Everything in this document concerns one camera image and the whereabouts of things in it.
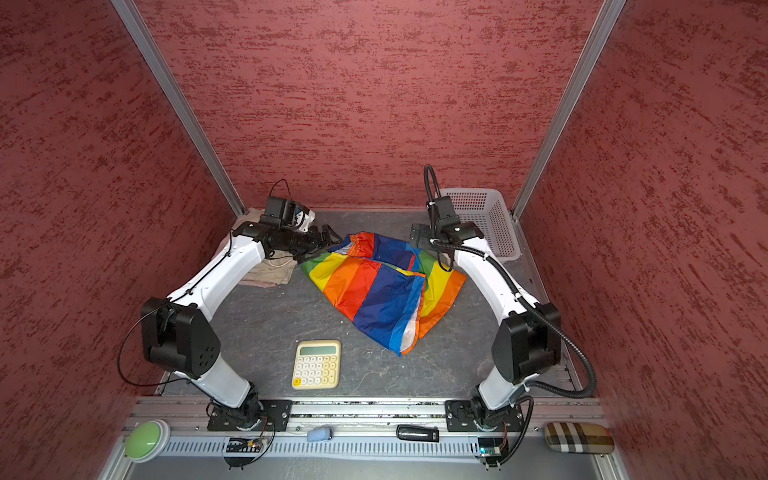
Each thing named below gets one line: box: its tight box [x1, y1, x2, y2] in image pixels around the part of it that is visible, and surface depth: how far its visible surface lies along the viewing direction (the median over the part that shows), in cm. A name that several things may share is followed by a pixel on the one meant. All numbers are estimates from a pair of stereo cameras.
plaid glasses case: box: [545, 422, 615, 454], surface depth 71 cm
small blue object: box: [307, 428, 333, 442], surface depth 72 cm
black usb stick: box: [396, 424, 440, 442], surface depth 73 cm
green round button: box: [124, 419, 171, 463], surface depth 71 cm
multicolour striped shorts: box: [302, 232, 467, 356], surface depth 97 cm
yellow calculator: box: [292, 339, 342, 390], surface depth 82 cm
